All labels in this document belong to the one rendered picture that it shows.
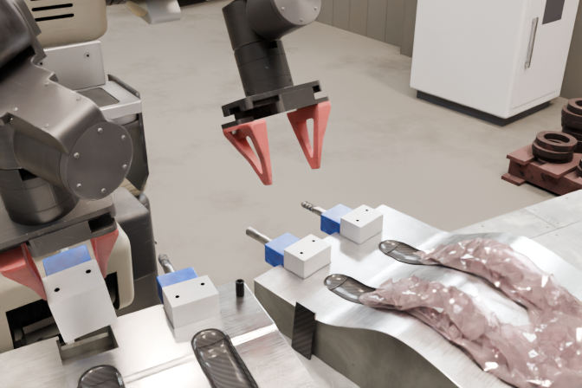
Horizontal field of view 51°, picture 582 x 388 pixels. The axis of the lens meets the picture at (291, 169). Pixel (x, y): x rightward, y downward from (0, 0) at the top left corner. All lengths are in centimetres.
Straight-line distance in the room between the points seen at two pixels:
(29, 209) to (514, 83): 313
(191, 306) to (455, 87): 313
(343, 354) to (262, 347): 11
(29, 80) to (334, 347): 43
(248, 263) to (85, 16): 153
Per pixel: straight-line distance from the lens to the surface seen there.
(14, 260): 55
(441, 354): 63
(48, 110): 43
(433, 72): 374
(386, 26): 507
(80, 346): 69
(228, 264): 228
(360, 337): 67
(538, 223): 106
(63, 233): 53
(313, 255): 76
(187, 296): 65
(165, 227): 252
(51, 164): 43
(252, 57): 68
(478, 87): 357
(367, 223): 83
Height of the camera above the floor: 132
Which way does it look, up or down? 27 degrees down
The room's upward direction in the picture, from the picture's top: straight up
